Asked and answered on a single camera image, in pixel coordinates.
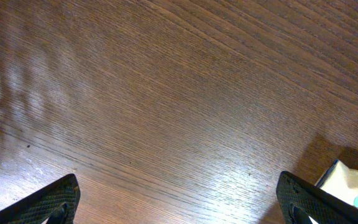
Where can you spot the yellow white snack bag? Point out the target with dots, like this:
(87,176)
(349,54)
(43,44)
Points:
(341,182)

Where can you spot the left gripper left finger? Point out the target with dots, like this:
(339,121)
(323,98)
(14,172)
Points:
(55,203)

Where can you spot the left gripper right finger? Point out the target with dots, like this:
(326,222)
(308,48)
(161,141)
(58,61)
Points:
(302,202)

